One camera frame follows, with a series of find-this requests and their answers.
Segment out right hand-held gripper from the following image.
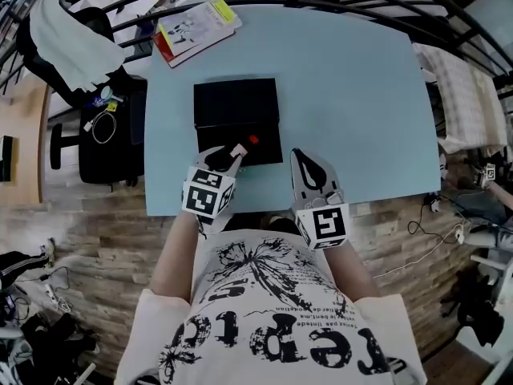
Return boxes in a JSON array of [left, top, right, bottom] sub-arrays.
[[289, 148, 353, 252]]

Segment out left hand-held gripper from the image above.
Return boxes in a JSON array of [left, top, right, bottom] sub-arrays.
[[181, 143, 248, 234]]

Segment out small red-capped dark bottle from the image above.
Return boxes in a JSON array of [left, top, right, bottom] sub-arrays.
[[236, 133, 261, 152]]

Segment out black box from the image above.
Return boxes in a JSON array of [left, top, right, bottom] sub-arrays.
[[192, 77, 285, 168]]

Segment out person's right forearm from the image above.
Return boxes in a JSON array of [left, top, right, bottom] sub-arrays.
[[322, 239, 381, 301]]

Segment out person's left forearm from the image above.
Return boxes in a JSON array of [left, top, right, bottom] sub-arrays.
[[149, 210, 208, 307]]

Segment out black office chair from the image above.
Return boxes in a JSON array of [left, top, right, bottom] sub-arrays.
[[15, 6, 147, 187]]

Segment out red book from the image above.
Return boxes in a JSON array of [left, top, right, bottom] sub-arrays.
[[151, 30, 236, 70]]

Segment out white illustrated book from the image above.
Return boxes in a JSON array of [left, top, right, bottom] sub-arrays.
[[157, 0, 244, 55]]

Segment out yellow packet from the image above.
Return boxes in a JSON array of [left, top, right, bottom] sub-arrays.
[[209, 0, 236, 24]]

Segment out white printed t-shirt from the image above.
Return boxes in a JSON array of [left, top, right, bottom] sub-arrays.
[[113, 229, 428, 385]]

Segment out checked mattress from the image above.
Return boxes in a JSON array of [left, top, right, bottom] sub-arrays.
[[413, 42, 509, 155]]

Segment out white cloth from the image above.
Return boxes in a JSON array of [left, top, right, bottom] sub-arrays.
[[29, 0, 127, 92]]

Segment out wooden cabinet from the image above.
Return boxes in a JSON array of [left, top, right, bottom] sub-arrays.
[[0, 84, 52, 207]]

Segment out pile of dark clothes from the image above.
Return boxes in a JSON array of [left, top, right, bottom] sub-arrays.
[[18, 313, 99, 385]]

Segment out black floor cable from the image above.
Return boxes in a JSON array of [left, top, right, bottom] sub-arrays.
[[407, 192, 444, 237]]

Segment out white coiled cable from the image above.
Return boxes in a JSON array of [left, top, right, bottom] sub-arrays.
[[83, 110, 118, 145]]

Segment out long white floor cable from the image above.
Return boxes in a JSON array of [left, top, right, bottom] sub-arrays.
[[372, 222, 467, 278]]

